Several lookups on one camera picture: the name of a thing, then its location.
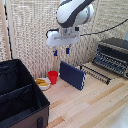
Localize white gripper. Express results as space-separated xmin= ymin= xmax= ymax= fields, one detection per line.
xmin=45 ymin=27 xmax=81 ymax=57

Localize red plastic cup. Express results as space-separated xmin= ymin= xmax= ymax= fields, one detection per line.
xmin=47 ymin=70 xmax=60 ymax=85

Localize yellow food pieces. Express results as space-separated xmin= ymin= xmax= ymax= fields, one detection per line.
xmin=35 ymin=78 xmax=50 ymax=88

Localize woven beige folding screen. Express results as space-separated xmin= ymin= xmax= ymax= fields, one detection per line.
xmin=0 ymin=0 xmax=128 ymax=80

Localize white bowl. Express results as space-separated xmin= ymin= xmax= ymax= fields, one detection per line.
xmin=35 ymin=77 xmax=52 ymax=92

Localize black toaster oven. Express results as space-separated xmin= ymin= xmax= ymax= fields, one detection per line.
xmin=92 ymin=37 xmax=128 ymax=80

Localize black fabric storage box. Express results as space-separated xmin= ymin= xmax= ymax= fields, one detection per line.
xmin=0 ymin=59 xmax=51 ymax=128

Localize black wire oven rack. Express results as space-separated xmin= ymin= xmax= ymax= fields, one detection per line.
xmin=79 ymin=64 xmax=112 ymax=85

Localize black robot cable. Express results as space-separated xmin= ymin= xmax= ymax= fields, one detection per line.
xmin=79 ymin=17 xmax=128 ymax=37

